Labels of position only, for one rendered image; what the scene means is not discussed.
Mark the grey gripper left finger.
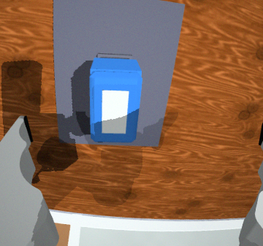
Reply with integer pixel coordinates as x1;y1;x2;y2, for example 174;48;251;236
0;116;59;246

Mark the blue self-inking stamp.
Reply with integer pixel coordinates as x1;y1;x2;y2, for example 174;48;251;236
90;53;142;142

